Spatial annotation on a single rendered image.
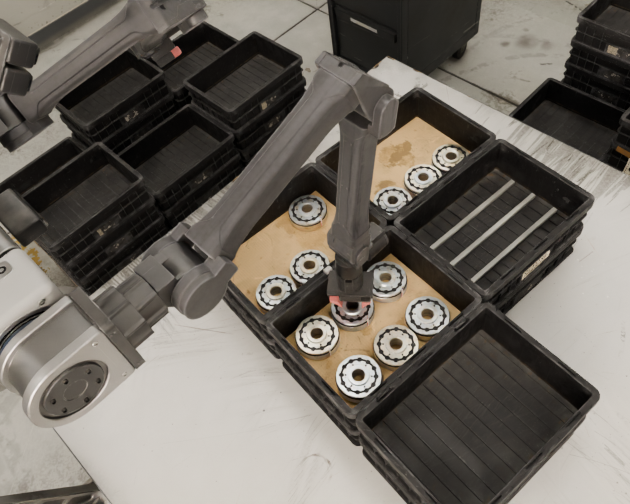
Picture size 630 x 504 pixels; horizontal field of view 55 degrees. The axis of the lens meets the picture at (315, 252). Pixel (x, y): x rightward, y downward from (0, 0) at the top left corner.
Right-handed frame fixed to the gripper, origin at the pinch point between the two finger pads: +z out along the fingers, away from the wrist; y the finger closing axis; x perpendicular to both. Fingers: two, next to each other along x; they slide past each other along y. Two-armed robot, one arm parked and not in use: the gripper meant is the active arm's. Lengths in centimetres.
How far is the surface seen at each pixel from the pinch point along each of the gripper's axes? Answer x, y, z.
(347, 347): 9.2, 0.7, 4.6
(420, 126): -63, -16, 3
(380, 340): 8.6, -7.0, 1.5
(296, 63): -124, 32, 26
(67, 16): -239, 193, 78
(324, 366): 14.2, 5.6, 4.8
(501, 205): -34, -37, 3
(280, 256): -16.0, 20.1, 4.5
